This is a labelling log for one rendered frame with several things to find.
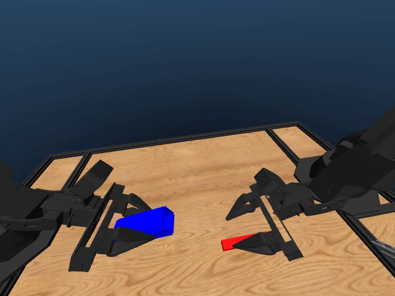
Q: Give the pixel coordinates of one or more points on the blue hollow socket block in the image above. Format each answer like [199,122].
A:
[160,219]

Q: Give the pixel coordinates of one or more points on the thin red peg bar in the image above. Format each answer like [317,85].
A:
[228,243]

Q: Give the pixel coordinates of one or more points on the black table frame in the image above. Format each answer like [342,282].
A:
[185,137]

